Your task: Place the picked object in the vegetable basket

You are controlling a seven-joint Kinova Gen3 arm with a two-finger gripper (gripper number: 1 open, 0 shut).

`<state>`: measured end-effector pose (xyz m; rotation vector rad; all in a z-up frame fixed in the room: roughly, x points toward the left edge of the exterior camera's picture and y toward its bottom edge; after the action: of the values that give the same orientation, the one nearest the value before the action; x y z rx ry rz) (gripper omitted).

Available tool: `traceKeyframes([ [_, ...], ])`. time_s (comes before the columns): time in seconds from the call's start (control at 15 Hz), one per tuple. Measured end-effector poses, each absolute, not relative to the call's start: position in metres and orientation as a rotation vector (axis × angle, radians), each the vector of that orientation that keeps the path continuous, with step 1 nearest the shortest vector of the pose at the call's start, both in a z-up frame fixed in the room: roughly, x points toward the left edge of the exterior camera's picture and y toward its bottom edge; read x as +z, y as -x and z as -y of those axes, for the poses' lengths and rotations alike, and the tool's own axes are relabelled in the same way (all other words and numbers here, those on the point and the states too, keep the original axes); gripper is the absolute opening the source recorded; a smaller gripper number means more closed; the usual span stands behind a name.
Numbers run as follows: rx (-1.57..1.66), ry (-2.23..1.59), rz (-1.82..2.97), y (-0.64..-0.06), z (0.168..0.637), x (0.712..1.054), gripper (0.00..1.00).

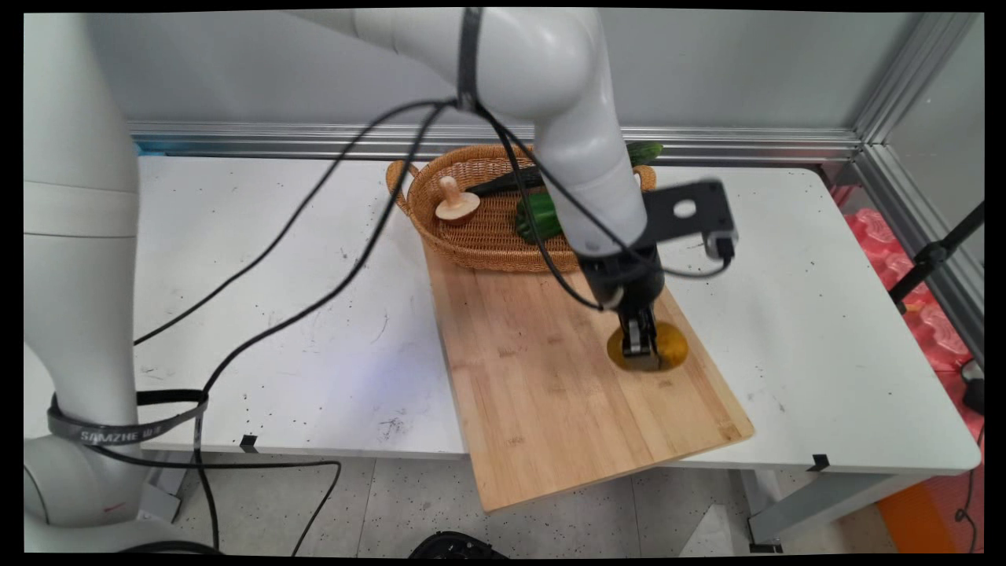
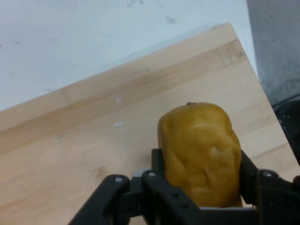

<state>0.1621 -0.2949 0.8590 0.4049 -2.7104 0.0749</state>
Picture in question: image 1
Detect black round floor object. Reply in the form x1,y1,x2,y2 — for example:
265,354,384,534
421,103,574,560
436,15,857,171
409,531,509,559

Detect beige toy mushroom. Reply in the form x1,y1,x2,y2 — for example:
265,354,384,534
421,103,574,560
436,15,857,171
435,175,482,222

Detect slanted aluminium side rail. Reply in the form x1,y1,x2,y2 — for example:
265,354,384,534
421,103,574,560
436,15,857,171
853,145,985,364

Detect black looping floor cable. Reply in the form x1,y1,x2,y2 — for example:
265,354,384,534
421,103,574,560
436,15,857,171
83,443,343,557

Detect bamboo cutting board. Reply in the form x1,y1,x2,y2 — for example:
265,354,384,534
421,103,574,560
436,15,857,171
423,228,756,513

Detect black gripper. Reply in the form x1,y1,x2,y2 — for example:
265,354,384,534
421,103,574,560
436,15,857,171
579,243,668,373

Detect red foam sheet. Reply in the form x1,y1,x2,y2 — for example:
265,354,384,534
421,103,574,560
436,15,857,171
832,186,985,443

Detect grey straight table leg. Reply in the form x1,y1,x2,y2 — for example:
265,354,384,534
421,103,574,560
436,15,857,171
140,450,195,525

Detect dark green cucumber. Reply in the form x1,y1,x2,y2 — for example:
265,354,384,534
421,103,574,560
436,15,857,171
467,141,664,197

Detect grey angled table leg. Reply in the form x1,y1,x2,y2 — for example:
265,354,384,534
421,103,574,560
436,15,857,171
739,469,938,553

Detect thick black cable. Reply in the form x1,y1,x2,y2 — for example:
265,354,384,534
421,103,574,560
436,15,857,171
193,98,608,551

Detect green bell pepper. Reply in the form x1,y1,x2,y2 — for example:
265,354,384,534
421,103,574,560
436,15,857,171
515,193,568,243

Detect black printed velcro strap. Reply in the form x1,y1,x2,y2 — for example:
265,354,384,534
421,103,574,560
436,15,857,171
46,388,211,447

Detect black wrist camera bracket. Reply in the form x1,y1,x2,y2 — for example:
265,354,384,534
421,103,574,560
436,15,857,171
640,179,736,249

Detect long horizontal aluminium rail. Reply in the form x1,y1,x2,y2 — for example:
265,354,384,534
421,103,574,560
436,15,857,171
126,120,863,167

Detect yellow-brown potato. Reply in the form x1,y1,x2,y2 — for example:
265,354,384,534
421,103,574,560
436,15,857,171
606,320,690,373

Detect orange floor mat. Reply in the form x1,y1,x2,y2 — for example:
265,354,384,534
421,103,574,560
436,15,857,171
876,478,985,556

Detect upright aluminium frame post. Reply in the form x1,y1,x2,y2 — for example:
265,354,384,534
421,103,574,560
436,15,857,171
853,12,983,147

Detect woven wicker basket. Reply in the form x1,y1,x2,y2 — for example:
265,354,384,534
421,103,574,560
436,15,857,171
385,144,657,274

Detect thin black adapter cable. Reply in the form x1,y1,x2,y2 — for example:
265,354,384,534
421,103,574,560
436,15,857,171
954,424,985,553

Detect black power adapter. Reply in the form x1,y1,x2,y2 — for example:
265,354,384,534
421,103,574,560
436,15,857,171
960,359,985,417

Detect plain black velcro strap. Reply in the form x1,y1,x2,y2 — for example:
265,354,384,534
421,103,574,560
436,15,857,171
457,8,486,112

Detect black tripod stand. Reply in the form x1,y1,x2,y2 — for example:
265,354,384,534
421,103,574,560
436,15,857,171
888,202,985,315

